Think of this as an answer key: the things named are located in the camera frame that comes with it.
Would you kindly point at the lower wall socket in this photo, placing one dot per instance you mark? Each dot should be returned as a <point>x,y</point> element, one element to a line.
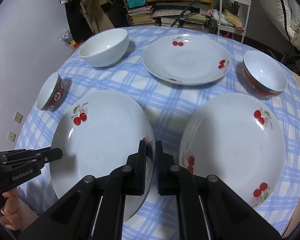
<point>11,136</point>

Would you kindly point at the red patterned small bowl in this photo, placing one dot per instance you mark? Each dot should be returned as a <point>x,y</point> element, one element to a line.
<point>263,73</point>

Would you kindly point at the blue plaid tablecloth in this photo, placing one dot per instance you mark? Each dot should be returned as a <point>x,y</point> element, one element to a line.
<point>169,107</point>

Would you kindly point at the wall socket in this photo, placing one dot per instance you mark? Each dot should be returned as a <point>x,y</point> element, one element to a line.
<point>11,136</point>
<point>18,117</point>

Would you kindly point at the white utility cart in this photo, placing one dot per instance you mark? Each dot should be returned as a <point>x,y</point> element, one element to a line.
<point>229,21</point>

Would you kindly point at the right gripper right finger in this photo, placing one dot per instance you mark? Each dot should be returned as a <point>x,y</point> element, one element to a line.
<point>206,207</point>

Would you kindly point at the person's left hand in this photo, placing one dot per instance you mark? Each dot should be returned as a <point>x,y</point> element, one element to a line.
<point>11,213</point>

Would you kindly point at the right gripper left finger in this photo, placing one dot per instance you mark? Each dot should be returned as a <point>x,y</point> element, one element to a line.
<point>94,207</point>

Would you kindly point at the stack of books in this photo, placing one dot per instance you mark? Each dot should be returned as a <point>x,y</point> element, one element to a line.
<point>142,16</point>

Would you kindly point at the dark green pole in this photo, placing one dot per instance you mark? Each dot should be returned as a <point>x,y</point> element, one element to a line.
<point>182,13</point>

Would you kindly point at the cherry plate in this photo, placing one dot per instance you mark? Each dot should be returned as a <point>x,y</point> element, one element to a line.
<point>238,139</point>
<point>186,59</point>
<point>96,136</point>

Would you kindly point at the small patterned bowl with emblem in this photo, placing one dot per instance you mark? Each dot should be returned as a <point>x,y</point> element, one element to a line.
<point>50,93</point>

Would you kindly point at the beige coat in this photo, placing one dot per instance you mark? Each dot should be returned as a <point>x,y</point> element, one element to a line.
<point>95,16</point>

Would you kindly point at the wooden shelf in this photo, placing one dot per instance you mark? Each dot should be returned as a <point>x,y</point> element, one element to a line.
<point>163,12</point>

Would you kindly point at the upper wall socket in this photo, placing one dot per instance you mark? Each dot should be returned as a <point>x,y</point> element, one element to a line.
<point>18,117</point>

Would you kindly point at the large white bowl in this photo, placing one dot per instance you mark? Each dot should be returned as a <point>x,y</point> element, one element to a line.
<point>105,48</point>

